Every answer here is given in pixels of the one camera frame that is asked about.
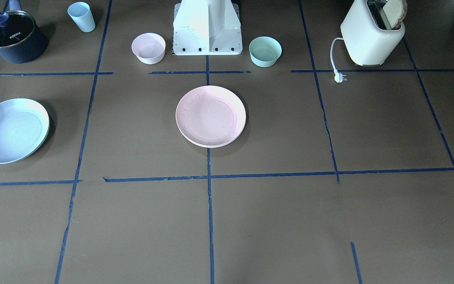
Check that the green bowl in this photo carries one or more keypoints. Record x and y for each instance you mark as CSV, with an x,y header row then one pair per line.
x,y
265,51

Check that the pink bowl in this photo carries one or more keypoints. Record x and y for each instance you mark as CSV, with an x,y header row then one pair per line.
x,y
149,48

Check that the light blue cup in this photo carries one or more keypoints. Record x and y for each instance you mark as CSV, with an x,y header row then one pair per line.
x,y
82,16

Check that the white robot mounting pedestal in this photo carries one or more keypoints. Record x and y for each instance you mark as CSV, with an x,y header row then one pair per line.
x,y
207,27

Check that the cream toaster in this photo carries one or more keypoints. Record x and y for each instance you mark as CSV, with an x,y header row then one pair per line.
x,y
367,34

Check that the cream plate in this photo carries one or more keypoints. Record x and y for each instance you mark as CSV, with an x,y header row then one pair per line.
x,y
210,137

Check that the blue plate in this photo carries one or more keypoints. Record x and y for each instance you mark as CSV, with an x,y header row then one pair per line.
x,y
24,127

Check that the dark blue pot with lid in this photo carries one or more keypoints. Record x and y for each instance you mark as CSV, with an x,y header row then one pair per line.
x,y
21,40

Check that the bread slice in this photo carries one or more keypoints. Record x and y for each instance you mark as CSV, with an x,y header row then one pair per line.
x,y
395,12

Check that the pink plate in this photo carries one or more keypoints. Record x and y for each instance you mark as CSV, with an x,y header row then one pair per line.
x,y
210,107

